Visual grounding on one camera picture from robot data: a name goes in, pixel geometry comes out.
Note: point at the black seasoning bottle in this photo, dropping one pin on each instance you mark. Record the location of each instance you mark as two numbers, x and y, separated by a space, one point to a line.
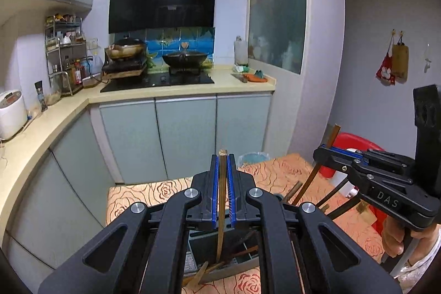
41 96

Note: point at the short glass jar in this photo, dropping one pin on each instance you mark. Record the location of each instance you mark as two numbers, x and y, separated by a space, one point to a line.
54 97

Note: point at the kitchen knife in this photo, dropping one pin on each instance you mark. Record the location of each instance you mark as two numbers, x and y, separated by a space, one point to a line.
239 77

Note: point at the red plastic chair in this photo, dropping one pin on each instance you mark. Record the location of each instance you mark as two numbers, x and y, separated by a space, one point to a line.
351 140

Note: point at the beige kitchen countertop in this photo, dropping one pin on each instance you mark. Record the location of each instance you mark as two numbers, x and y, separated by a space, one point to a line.
227 84

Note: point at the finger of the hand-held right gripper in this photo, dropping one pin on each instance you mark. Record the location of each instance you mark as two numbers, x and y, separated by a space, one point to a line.
330 159
386 158

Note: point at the black wok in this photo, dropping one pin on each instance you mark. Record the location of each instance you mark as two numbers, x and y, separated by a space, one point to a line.
186 59

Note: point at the white rice cooker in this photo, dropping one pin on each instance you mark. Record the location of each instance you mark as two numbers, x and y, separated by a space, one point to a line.
12 113

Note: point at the pot with lid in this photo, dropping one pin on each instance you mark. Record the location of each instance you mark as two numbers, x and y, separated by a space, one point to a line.
125 49

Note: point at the trash bin with blue bag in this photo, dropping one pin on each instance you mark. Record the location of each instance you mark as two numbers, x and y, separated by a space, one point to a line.
253 159

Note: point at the person's right forearm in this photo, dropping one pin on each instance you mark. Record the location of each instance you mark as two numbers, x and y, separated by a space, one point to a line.
422 259

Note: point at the black chopstick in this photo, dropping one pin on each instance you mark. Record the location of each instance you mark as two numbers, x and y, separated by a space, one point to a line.
327 197
344 206

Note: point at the person's right hand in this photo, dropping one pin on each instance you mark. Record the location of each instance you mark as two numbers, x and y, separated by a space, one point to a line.
392 239

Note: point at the metal spice rack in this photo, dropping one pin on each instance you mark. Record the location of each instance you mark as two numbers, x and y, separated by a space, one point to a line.
57 39

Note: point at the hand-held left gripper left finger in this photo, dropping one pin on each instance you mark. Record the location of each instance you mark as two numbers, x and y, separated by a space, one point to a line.
215 197

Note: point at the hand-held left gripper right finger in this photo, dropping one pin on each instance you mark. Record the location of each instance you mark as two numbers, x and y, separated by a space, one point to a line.
231 197

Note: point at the brown wooden chopstick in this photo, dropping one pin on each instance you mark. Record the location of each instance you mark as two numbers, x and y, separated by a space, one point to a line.
310 180
199 275
222 183
293 192
243 251

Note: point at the blue landscape tile backsplash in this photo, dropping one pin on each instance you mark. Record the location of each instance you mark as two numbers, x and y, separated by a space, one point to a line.
162 41

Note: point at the black induction cooker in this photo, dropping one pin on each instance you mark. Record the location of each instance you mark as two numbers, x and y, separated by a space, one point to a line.
124 68

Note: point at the brown hanging bamboo mat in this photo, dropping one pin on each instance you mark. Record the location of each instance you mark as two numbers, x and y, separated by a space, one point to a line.
400 61

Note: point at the orange cloth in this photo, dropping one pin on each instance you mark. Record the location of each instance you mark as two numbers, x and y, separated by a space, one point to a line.
260 77

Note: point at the frosted glass window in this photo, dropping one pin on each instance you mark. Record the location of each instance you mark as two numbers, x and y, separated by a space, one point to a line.
275 4

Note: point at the white wall hook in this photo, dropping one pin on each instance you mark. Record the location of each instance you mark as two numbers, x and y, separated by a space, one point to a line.
428 59

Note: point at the red label sauce bottle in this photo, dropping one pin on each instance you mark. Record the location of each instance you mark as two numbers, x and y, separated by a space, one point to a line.
77 73

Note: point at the floral orange tablecloth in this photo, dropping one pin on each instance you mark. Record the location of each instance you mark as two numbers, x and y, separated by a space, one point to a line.
144 192

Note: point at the black utensil holder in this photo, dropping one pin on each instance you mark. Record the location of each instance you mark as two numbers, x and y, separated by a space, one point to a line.
203 242

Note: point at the grey base cabinets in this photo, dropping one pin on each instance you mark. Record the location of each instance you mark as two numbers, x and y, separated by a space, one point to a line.
137 142

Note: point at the white plastic jug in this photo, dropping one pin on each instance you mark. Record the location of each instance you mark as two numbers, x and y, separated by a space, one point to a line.
241 51

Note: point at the clear plastic oil jug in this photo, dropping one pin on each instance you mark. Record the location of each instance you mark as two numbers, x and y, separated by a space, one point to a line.
96 64

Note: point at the red hanging cloth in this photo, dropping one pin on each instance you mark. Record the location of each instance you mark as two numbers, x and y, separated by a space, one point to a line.
386 68

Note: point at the black glass cooktop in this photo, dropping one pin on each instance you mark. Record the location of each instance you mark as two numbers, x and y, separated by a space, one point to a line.
162 84

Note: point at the green cloth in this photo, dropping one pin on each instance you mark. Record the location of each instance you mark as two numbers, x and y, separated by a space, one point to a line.
243 68

